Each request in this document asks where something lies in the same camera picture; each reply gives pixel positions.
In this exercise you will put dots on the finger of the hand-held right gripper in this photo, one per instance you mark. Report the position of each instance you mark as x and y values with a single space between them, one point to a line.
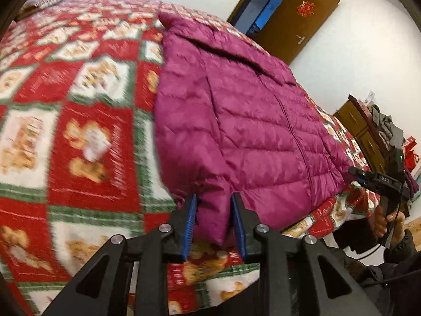
357 172

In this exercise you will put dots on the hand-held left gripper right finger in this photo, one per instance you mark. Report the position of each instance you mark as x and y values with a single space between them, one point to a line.
239 233

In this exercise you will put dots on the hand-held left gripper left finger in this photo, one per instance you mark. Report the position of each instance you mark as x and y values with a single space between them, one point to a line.
190 225

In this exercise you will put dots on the purple quilted down jacket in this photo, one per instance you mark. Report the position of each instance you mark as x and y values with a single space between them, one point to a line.
246 115

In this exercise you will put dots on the person's right forearm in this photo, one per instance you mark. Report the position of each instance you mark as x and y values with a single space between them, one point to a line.
403 247

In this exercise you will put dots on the grey clothes pile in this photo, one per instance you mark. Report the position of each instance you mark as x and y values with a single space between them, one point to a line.
384 125

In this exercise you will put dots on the person's right hand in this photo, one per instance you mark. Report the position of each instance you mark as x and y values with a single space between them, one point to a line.
380 220

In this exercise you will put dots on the dark purple cloth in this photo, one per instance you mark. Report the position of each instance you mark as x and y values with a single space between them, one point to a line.
411 181

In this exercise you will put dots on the red gift bag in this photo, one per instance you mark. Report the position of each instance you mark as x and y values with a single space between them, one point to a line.
411 154

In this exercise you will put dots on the brown wooden desk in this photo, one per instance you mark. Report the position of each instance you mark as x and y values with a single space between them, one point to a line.
352 115

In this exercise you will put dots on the white paper sheet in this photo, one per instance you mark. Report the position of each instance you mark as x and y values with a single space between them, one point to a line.
370 98

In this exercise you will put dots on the person's dark clothing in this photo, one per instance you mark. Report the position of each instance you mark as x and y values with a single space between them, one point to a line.
394 289

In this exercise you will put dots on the red checkered printed bed blanket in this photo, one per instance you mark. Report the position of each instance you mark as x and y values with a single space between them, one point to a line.
92 177

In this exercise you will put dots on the brown wooden door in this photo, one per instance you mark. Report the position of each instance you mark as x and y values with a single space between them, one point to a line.
296 29

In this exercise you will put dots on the red paper door decoration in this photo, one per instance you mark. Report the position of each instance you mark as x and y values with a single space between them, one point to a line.
305 9

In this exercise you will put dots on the brown wooden door frame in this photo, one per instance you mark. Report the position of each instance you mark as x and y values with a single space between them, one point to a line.
240 5

